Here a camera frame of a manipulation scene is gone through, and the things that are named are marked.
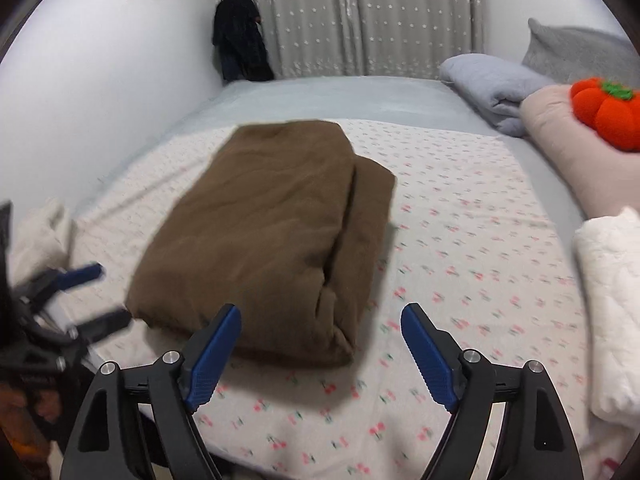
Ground brown coat with fur collar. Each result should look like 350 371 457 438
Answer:
125 120 396 367

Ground dark hanging clothes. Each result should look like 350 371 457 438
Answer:
212 0 276 84

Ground person's left hand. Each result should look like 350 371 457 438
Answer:
1 382 62 464

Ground cream fleece garment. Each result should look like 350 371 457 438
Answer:
9 198 75 285

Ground white quilted folded garment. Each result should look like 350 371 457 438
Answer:
574 207 639 429

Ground cherry print bed cover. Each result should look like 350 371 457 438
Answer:
29 118 597 480

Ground pink pillow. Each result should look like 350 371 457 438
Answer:
520 84 640 219

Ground red pumpkin plush cushion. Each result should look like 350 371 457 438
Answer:
570 78 639 153

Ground folded lavender blanket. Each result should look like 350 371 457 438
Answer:
439 53 554 138

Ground grey dotted curtain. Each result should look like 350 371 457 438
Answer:
253 0 484 79

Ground light blue bed sheet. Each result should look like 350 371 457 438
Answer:
75 77 584 249

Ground grey quilted headboard cover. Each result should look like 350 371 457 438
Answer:
522 18 639 89

